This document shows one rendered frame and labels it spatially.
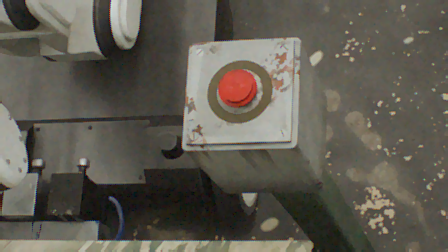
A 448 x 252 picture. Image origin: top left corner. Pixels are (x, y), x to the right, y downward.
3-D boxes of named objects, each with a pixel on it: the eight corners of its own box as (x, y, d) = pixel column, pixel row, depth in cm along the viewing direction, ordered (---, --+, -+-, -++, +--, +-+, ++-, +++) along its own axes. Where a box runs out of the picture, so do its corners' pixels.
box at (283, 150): (328, 96, 117) (299, 34, 101) (326, 194, 114) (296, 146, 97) (230, 100, 120) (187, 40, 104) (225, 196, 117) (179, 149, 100)
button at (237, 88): (261, 74, 101) (256, 66, 99) (259, 111, 100) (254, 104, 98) (223, 76, 102) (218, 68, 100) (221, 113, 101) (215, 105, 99)
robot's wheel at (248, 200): (239, 129, 201) (212, 97, 182) (263, 128, 199) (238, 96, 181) (234, 226, 195) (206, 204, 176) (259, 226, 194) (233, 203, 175)
